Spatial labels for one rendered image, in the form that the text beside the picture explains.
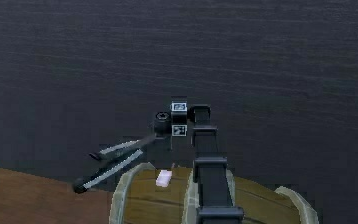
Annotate olive wooden barrel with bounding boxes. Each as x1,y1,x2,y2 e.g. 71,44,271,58
108,162,321,224

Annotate brown wooden table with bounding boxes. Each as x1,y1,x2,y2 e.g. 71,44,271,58
0,165,115,224

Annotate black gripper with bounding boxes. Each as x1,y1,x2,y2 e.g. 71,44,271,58
71,110,173,195

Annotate white bar soap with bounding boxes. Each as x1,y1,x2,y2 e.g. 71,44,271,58
155,169,173,188

